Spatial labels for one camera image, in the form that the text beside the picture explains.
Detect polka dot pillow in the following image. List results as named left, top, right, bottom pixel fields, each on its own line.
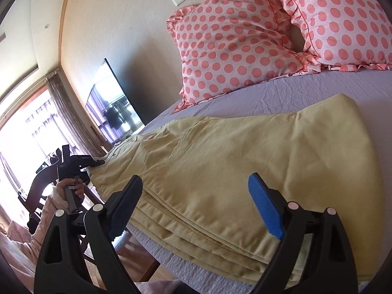
left=280, top=0, right=391, bottom=72
left=167, top=0, right=321, bottom=111

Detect black flat television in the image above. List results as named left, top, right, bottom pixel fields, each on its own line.
left=85, top=59, right=145, bottom=144

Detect brown window curtain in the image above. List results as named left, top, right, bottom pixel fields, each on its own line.
left=46, top=71, right=106, bottom=158

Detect dark wooden chair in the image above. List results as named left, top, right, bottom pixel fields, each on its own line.
left=18, top=163, right=59, bottom=234

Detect khaki tan pants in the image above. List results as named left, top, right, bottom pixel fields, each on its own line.
left=90, top=94, right=385, bottom=284

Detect person left hand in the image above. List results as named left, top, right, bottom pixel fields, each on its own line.
left=53, top=178, right=84, bottom=213

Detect polka dot pillow left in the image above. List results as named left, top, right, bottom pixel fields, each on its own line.
left=167, top=0, right=321, bottom=111

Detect polka dot pillow right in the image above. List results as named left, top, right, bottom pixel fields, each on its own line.
left=280, top=0, right=391, bottom=72

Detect pink fuzzy sleeve forearm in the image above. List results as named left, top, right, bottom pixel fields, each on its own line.
left=1, top=186, right=68, bottom=293

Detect dark wooden bedside table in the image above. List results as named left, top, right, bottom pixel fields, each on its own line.
left=112, top=230, right=160, bottom=282

